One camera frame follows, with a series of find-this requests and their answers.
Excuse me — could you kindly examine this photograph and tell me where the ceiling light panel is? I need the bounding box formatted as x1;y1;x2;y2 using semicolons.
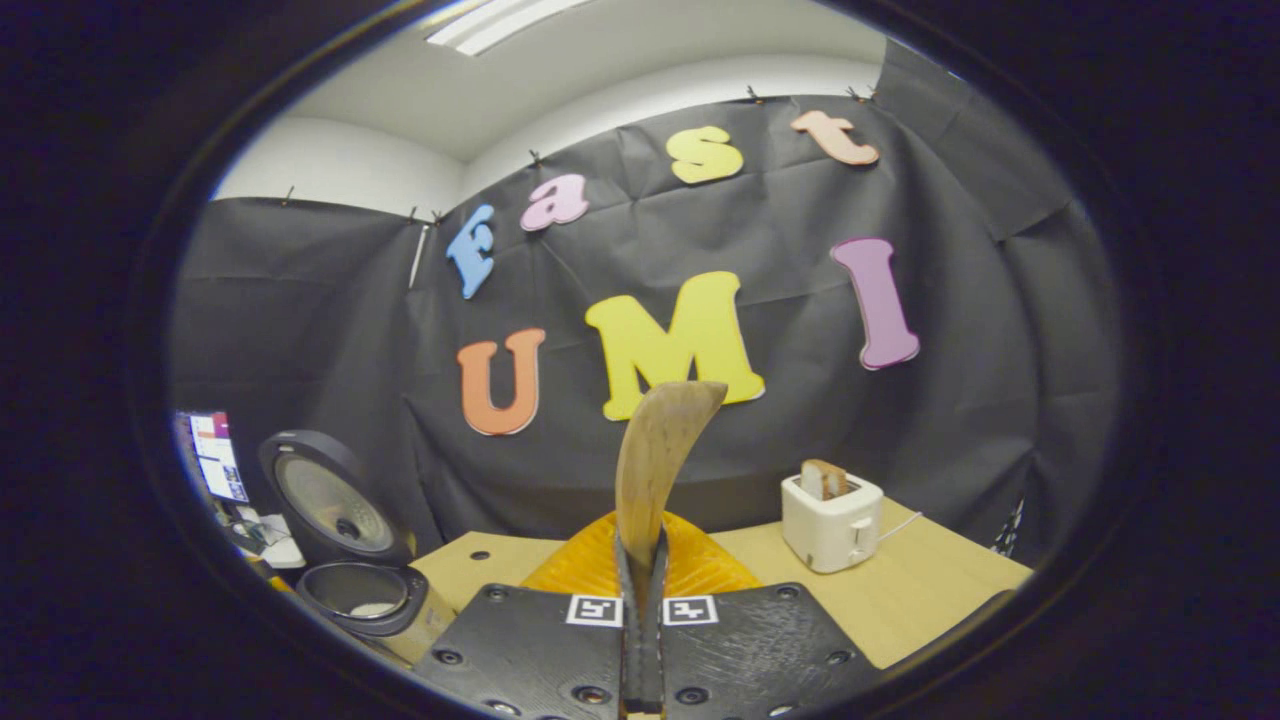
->
425;0;591;56

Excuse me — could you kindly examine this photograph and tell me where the black backdrop cloth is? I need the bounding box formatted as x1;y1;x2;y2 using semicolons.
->
168;40;1121;561

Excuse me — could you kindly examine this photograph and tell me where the white toaster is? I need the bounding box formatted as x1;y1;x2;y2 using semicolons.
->
781;473;885;574

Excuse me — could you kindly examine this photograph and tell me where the wooden spoon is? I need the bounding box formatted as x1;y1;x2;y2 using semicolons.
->
614;380;729;601

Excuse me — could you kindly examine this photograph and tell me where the dark grey rice cooker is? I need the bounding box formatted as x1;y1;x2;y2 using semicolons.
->
258;430;456;666

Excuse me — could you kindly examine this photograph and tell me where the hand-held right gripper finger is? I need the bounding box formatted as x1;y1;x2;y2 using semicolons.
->
412;510;641;720
640;510;883;720

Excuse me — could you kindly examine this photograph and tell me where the white side desk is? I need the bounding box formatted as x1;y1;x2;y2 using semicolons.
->
240;510;306;569

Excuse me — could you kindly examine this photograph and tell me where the computer monitor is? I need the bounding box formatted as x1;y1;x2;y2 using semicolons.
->
178;410;249;504

